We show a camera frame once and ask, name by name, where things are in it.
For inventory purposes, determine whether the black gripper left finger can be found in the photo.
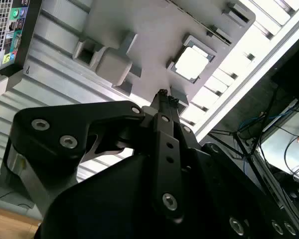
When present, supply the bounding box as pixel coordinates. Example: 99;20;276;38
9;89;186;224

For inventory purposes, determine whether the silver CPU green board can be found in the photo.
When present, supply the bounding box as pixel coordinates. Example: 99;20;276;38
175;44;214;79

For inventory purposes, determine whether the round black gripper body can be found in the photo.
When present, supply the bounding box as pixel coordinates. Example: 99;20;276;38
39;151;225;239

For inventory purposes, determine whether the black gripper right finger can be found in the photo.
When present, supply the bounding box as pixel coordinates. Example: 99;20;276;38
168;97;299;239

